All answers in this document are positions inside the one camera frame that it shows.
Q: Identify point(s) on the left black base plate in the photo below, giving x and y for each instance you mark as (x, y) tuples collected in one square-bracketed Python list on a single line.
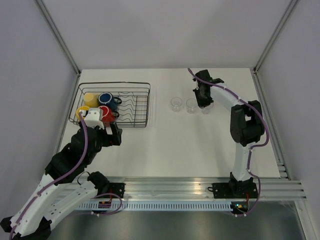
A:
[(117, 188)]

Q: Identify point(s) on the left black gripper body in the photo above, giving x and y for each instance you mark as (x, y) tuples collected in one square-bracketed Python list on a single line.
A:
[(111, 139)]

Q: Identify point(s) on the blue mug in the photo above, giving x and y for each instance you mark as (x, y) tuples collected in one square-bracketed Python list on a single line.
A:
[(107, 99)]

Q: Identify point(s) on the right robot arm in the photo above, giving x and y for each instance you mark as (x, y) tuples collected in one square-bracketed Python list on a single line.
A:
[(247, 126)]

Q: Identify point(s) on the right aluminium frame post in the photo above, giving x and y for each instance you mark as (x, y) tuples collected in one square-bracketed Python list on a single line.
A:
[(289, 10)]

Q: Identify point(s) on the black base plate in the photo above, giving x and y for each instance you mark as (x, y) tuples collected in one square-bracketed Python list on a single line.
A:
[(117, 188), (223, 190)]

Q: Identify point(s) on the black wire dish rack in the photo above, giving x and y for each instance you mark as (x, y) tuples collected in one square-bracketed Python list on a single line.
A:
[(132, 101)]

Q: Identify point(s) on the left aluminium frame post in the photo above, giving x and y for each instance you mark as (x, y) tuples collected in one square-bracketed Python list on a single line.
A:
[(57, 35)]

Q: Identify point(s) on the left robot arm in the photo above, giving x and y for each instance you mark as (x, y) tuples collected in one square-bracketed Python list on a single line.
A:
[(41, 214)]

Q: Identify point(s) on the clear glass cup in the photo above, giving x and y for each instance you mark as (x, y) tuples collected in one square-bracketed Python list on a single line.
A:
[(176, 104), (206, 110), (191, 106)]

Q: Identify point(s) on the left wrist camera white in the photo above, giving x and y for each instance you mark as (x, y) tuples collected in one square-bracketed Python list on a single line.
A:
[(93, 118)]

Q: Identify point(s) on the red mug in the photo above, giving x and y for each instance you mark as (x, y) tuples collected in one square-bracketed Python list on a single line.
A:
[(107, 114)]

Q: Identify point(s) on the pale yellow mug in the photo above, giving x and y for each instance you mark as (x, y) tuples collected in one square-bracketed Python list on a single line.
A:
[(91, 100)]

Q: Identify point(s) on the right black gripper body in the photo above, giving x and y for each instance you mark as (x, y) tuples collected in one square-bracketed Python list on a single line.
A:
[(202, 100)]

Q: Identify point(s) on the white slotted cable duct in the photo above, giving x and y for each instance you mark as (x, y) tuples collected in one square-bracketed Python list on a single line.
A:
[(94, 205)]

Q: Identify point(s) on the aluminium frame post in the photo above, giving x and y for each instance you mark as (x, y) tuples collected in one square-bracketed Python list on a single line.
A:
[(289, 10), (57, 35)]

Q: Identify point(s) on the aluminium front rail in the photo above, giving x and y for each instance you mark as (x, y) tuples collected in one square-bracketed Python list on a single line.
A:
[(195, 188)]

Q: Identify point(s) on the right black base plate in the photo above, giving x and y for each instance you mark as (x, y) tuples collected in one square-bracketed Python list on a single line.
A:
[(223, 190)]

